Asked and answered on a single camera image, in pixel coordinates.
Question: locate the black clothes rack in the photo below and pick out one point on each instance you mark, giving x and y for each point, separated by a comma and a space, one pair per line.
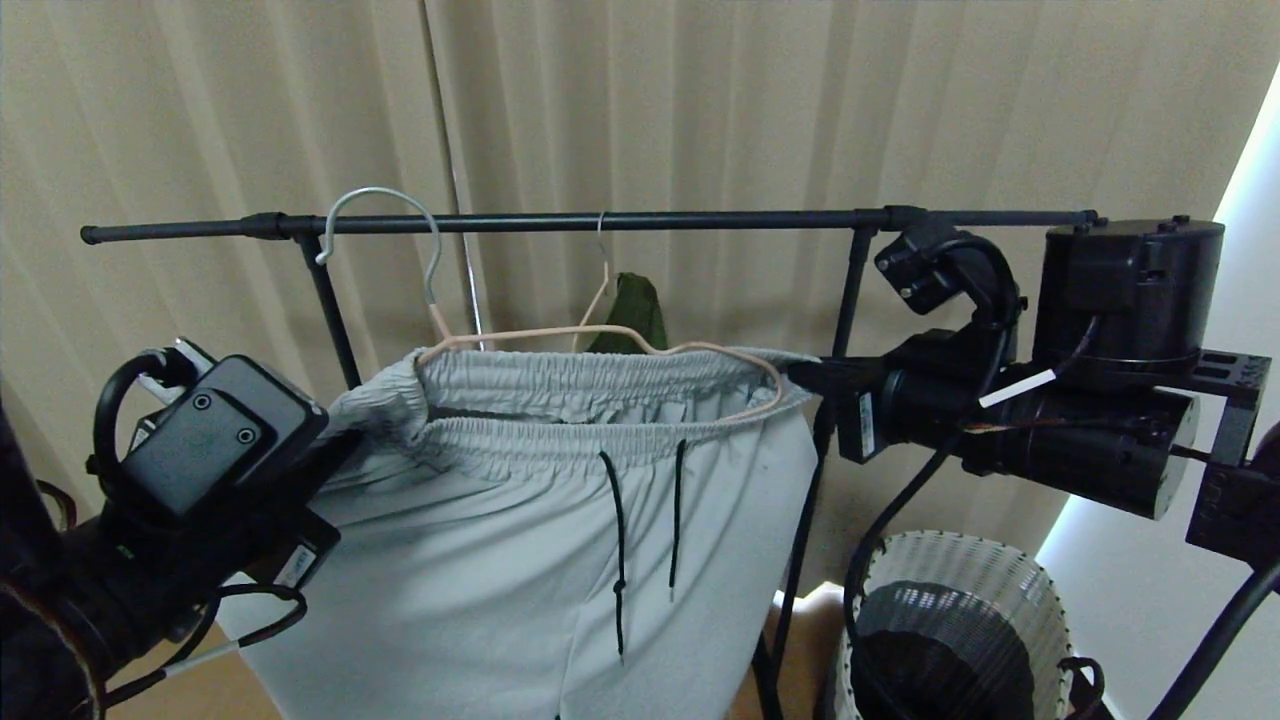
700, 220

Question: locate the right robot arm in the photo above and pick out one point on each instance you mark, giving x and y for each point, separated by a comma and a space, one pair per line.
1130, 300

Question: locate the beige curtain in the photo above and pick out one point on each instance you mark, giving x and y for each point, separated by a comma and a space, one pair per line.
800, 100

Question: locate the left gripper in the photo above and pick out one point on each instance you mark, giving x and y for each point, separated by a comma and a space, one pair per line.
200, 560

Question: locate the pink clothes hanger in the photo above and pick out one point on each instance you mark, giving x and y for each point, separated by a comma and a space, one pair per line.
434, 270
601, 240

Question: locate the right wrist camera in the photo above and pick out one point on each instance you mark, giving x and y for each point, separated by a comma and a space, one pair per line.
920, 270

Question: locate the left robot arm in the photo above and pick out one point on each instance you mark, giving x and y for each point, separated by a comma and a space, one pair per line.
40, 620

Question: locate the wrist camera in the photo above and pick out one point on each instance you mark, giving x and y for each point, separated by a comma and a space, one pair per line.
210, 430
920, 270

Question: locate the green long-sleeved shirt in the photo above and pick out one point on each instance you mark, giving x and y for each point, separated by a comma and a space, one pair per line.
630, 310

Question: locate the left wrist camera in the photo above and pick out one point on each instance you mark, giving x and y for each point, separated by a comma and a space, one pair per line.
210, 430

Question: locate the pale grey shorts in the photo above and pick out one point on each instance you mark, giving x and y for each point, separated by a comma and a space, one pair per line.
500, 560

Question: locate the white laundry basket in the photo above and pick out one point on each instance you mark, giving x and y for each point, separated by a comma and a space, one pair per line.
1000, 560

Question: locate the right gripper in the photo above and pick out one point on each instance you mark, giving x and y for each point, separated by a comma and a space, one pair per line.
1080, 440

